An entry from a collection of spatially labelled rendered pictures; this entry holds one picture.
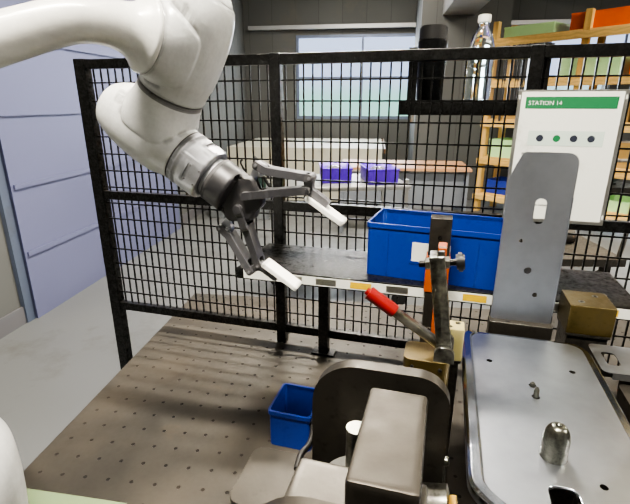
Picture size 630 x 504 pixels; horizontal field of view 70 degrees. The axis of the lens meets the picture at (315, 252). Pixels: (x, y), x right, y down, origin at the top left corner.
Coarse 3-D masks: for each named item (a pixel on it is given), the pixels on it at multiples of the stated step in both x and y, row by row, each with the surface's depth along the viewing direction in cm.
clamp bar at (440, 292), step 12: (432, 252) 67; (444, 252) 67; (420, 264) 67; (432, 264) 65; (444, 264) 65; (456, 264) 65; (432, 276) 66; (444, 276) 65; (432, 288) 66; (444, 288) 66; (432, 300) 67; (444, 300) 66; (444, 312) 67; (444, 324) 67; (444, 336) 68
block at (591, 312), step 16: (560, 304) 93; (576, 304) 86; (592, 304) 86; (608, 304) 86; (560, 320) 92; (576, 320) 86; (592, 320) 86; (608, 320) 85; (560, 336) 92; (576, 336) 88; (592, 336) 87; (608, 336) 86
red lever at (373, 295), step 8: (368, 288) 71; (368, 296) 70; (376, 296) 70; (384, 296) 70; (376, 304) 70; (384, 304) 70; (392, 304) 70; (384, 312) 71; (392, 312) 70; (400, 312) 70; (400, 320) 70; (408, 320) 70; (416, 328) 70; (424, 328) 70; (424, 336) 70; (432, 336) 70; (432, 344) 70
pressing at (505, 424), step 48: (480, 336) 86; (480, 384) 72; (528, 384) 72; (576, 384) 72; (480, 432) 61; (528, 432) 61; (576, 432) 61; (624, 432) 61; (480, 480) 53; (528, 480) 53; (576, 480) 53; (624, 480) 53
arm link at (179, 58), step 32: (64, 0) 53; (96, 0) 55; (160, 0) 59; (192, 0) 58; (224, 0) 61; (0, 32) 50; (32, 32) 52; (64, 32) 53; (96, 32) 55; (128, 32) 57; (160, 32) 58; (192, 32) 59; (224, 32) 62; (0, 64) 53; (160, 64) 60; (192, 64) 62; (224, 64) 67; (160, 96) 65; (192, 96) 66
